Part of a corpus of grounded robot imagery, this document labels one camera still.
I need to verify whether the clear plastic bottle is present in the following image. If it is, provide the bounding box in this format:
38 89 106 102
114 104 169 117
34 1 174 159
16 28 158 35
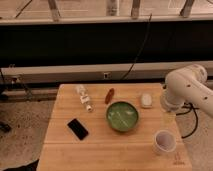
76 84 93 112

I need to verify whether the green ceramic bowl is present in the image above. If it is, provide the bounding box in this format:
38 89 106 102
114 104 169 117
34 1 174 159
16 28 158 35
106 101 139 132

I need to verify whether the black floor cable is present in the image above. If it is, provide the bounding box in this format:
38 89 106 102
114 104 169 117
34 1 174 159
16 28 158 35
175 102 200 140

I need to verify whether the white paper cup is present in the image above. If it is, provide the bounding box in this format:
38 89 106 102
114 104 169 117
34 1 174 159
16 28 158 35
153 130 176 155

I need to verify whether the white wall outlet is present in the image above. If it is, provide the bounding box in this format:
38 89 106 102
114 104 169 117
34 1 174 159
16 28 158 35
103 73 110 80

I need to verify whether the brown sausage-shaped object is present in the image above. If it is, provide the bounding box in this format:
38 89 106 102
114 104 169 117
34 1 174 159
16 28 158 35
105 88 114 104

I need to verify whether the black hanging cable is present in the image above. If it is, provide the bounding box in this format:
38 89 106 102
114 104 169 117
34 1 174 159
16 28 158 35
119 13 153 81

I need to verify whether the white computer mouse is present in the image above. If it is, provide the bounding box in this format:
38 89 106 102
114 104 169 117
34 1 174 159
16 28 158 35
141 93 152 108

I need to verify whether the black smartphone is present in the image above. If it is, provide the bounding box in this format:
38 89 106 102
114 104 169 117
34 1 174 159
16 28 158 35
67 119 89 140

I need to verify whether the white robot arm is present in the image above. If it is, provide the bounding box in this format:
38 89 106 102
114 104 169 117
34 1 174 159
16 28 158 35
160 64 213 118

